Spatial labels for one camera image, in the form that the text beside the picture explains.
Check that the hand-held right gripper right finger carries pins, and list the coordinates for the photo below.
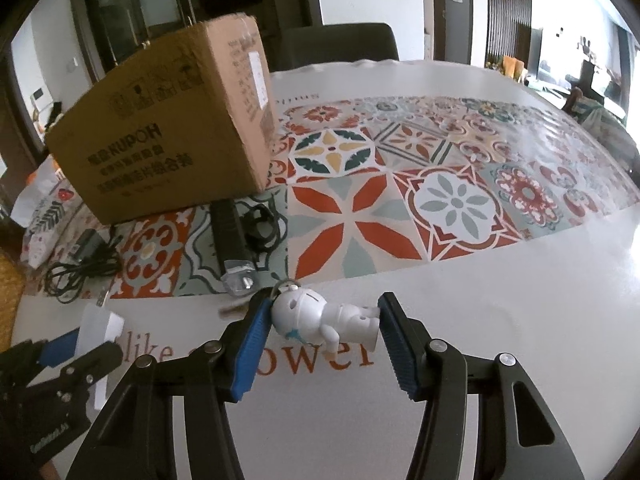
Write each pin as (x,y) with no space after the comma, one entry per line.
(395,342)

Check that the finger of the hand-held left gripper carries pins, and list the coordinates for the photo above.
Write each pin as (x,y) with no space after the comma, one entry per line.
(95,361)
(57,350)

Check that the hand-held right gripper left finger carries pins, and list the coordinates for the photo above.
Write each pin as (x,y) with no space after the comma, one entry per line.
(250,347)

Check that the white power adapter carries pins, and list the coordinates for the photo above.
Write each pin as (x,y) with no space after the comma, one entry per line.
(100,322)

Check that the brown cardboard box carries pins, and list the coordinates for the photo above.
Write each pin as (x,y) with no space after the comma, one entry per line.
(150,135)

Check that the woven wicker box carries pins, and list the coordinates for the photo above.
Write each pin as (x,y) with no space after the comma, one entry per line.
(9,275)

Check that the black selfie stick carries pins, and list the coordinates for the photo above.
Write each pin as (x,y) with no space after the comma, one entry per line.
(227,240)

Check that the floral tissue pack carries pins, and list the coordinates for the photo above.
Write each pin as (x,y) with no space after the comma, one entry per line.
(47,215)

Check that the patterned table runner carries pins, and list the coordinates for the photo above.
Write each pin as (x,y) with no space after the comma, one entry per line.
(450,200)

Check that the yellow snack bags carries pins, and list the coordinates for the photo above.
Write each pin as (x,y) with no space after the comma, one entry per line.
(515,67)

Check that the dark dining chair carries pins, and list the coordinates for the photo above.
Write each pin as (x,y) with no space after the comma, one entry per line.
(340,45)

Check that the chair with plaid cushion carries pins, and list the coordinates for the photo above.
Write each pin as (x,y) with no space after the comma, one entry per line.
(595,115)

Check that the flat television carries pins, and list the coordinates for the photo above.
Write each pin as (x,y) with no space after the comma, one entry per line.
(550,67)

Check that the dark framed room door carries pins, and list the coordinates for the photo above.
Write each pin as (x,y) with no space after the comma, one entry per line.
(452,25)

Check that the black piano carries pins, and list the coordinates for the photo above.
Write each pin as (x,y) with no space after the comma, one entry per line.
(600,80)

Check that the dark glass sliding door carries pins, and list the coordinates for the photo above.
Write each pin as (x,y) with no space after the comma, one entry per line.
(125,10)

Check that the dark slatted wall panel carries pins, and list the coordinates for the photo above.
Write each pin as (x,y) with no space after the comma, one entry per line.
(520,15)

